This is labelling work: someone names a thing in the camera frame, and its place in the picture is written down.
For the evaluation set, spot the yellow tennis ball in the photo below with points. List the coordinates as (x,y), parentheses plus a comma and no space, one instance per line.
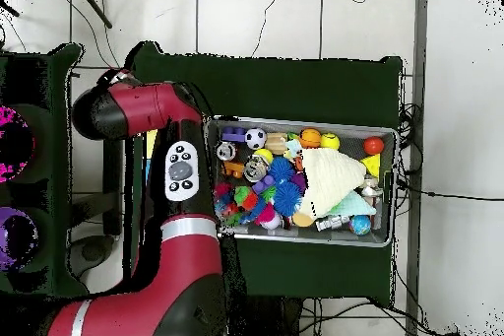
(263,156)

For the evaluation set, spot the black and white soccer ball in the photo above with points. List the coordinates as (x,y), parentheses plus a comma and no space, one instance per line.
(256,138)

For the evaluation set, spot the red ball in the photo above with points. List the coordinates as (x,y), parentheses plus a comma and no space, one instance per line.
(373,145)

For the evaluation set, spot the pink plastic bowl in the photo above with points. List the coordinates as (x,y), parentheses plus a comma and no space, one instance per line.
(9,119)

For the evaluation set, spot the clear mesh bin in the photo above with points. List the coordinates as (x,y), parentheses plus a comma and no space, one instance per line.
(378,235)

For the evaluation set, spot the mint green cloth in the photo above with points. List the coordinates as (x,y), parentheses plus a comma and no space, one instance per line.
(356,206)

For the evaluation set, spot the yellow cheese wedge toy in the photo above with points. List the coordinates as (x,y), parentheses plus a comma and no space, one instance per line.
(372,165)

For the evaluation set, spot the crushed red drink can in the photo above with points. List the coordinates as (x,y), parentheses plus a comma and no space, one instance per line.
(225,151)

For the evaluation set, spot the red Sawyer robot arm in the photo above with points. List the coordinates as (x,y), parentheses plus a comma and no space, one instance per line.
(181,218)

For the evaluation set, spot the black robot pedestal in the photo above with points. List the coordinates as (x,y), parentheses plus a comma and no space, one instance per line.
(276,319)

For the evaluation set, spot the blue spiky rubber ball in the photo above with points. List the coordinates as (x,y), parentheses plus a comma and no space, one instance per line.
(282,169)
(287,200)

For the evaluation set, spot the orange toy basketball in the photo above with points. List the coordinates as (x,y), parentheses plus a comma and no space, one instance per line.
(310,137)

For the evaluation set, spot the cream knitted cloth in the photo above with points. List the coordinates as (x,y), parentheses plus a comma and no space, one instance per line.
(331,178)

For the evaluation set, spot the purple plastic bowl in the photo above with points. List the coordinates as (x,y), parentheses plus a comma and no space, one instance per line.
(6,226)

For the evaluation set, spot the wooden box with three holes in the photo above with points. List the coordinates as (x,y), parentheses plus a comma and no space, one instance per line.
(150,145)

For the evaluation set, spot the black rod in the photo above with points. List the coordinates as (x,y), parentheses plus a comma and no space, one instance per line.
(93,5)

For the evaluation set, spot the yellow smiley ball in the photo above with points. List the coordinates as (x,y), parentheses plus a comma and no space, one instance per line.
(330,141)

